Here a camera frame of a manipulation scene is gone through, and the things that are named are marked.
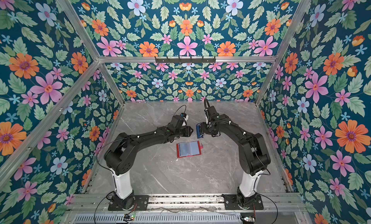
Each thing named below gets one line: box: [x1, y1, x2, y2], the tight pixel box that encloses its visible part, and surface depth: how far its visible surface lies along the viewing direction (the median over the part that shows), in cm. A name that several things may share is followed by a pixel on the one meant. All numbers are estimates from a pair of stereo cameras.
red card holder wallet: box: [176, 140, 204, 159], surface depth 95 cm
